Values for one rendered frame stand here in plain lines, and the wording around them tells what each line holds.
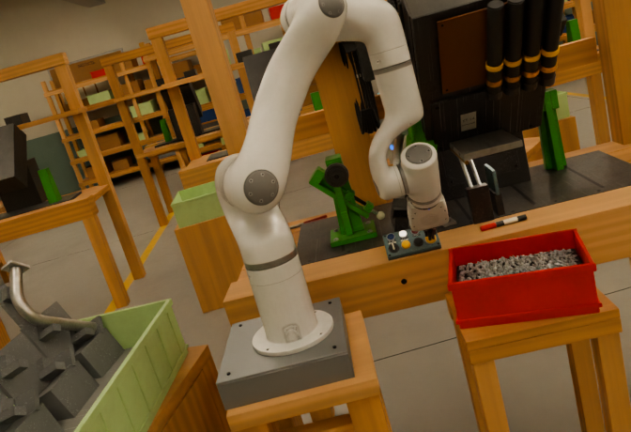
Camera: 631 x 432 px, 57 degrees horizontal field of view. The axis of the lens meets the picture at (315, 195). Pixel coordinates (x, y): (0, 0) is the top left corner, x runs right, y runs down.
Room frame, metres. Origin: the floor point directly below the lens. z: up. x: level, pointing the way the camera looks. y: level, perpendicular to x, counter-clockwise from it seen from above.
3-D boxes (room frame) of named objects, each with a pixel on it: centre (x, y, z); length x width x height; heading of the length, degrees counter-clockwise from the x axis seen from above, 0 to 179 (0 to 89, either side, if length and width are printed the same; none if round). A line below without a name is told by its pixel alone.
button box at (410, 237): (1.53, -0.22, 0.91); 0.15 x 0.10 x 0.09; 84
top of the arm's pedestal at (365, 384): (1.20, 0.13, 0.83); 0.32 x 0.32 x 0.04; 88
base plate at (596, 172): (1.81, -0.44, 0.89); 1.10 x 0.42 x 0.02; 84
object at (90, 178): (11.22, 2.76, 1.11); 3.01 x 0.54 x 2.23; 91
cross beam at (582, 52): (2.17, -0.48, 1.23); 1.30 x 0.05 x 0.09; 84
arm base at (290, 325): (1.21, 0.13, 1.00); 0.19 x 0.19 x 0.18
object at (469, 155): (1.70, -0.51, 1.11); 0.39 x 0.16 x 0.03; 174
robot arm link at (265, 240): (1.24, 0.14, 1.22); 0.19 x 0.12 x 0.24; 18
